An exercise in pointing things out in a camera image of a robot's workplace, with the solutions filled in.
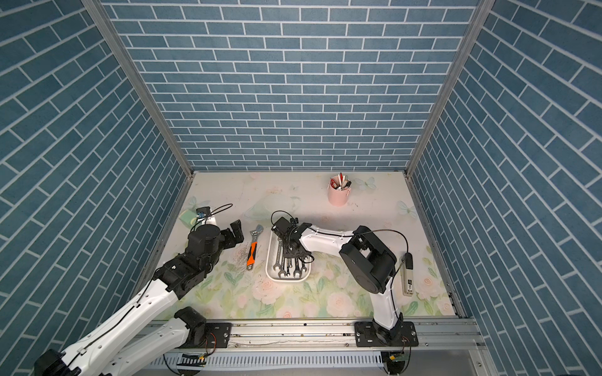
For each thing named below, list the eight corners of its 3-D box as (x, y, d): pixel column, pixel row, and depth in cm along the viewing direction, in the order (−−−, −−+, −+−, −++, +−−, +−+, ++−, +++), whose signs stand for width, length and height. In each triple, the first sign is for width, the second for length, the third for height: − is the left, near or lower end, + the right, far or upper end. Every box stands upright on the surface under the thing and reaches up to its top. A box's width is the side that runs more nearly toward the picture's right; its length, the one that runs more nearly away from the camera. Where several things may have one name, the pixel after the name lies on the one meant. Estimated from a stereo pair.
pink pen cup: (334, 209, 108) (336, 193, 100) (324, 193, 114) (325, 177, 106) (351, 202, 111) (355, 187, 102) (341, 187, 117) (343, 171, 108)
